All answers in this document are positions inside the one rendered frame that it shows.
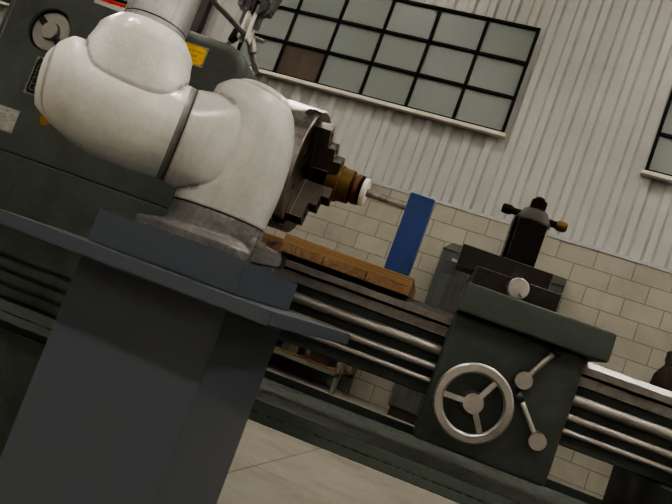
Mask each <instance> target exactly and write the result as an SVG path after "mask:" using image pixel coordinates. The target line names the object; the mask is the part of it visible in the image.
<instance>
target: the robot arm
mask: <svg viewBox="0 0 672 504"><path fill-rule="evenodd" d="M246 1H247V2H246ZM256 1H257V0H238V6H239V8H240V10H241V11H243V13H242V15H241V18H240V20H239V24H240V26H241V27H242V29H243V30H244V31H245V32H247V33H246V35H245V38H244V36H242V35H241V34H240V33H239V32H238V34H237V38H238V40H239V42H243V39H245V41H246V43H247V44H248V45H250V43H251V40H252V37H253V35H254V32H255V30H256V31H258V30H259V29H260V26H261V23H262V21H263V19H265V18H268V19H271V18H272V17H273V15H274V13H275V12H276V10H277V9H278V7H279V5H280V4H281V2H282V0H272V1H271V3H270V5H269V2H270V0H261V3H260V6H259V9H258V11H257V13H254V14H253V17H252V15H251V12H252V10H253V7H254V5H255V3H256ZM200 2H201V0H128V3H127V5H126V8H125V10H124V12H118V13H115V14H113V15H110V16H108V17H105V18H104V19H102V20H100V22H99V23H98V25H97V26H96V28H95V29H94V30H93V31H92V32H91V34H90V35H89V36H88V38H87V39H83V38H81V37H78V36H72V37H69V38H66V39H64V40H62V41H60V42H58V43H57V44H56V45H55V46H54V47H52V48H51V49H50V50H49V51H48V52H47V53H46V55H45V57H44V59H43V62H42V64H41V67H40V70H39V74H38V78H37V82H36V87H35V94H34V103H35V106H36V108H37V109H38V110H39V112H40V113H41V114H42V115H43V116H44V118H45V119H46V120H47V121H48V122H49V123H50V124H51V125H52V126H53V127H54V128H55V129H56V130H57V131H58V132H60V133H61V134H62V135H63V136H64V137H66V138H67V139H68V140H70V141H71V142H72V143H74V144H75V145H77V146H78V147H80V148H81V149H83V150H85V151H87V152H89V153H91V154H93V155H95V156H97V157H99V158H101V159H103V160H106V161H108V162H110V163H113V164H115V165H118V166H120V167H123V168H125V169H128V170H131V171H134V172H137V173H141V174H144V175H148V176H151V177H154V178H157V179H159V180H162V181H163V182H165V183H166V184H168V185H169V186H171V187H172V188H175V189H176V191H175V194H174V197H173V199H172V201H171V203H170V205H169V207H168V209H167V211H166V214H165V215H164V216H155V215H148V214H142V213H137V214H136V216H135V219H134V221H136V222H139V223H142V224H145V225H148V226H150V227H153V228H156V229H159V230H162V231H164V232H167V233H170V234H173V235H175V236H178V237H181V238H184V239H187V240H189V241H192V242H195V243H198V244H201V245H203V246H206V247H209V248H212V249H215V250H217V251H220V252H223V253H226V254H228V255H231V256H234V257H237V258H240V259H242V260H245V261H248V262H250V263H252V264H254V265H256V266H259V267H261V268H263V269H265V270H267V271H270V272H272V273H273V271H274V269H278V270H281V269H282V268H284V266H285V263H286V261H287V260H286V256H284V255H282V254H280V253H278V252H276V251H274V250H272V249H270V248H268V247H266V245H265V243H263V242H261V241H262V237H263V234H264V231H265V229H266V226H267V224H268V222H269V220H270V218H271V216H272V214H273V212H274V210H275V207H276V205H277V203H278V200H279V198H280V195H281V193H282V190H283V187H284V184H285V181H286V178H287V175H288V172H289V168H290V164H291V161H292V156H293V149H294V137H295V127H294V118H293V114H292V112H291V107H290V104H289V102H288V101H287V99H286V98H285V97H284V96H283V95H281V94H280V93H279V92H277V91H276V90H274V89H273V88H271V87H269V86H267V85H265V84H263V83H261V82H259V81H256V80H252V79H246V78H244V79H230V80H227V81H224V82H221V83H219V84H218V85H217V86H216V88H215V90H214V92H210V91H203V90H198V91H197V89H195V88H193V87H191V86H189V81H190V75H191V69H192V65H193V63H192V59H191V55H190V53H189V50H188V47H187V45H186V43H185V40H186V38H187V35H188V33H189V30H190V28H191V25H192V22H193V20H194V17H195V15H196V12H197V10H198V7H199V5H200ZM268 5H269V6H268ZM162 178H163V179H162Z"/></svg>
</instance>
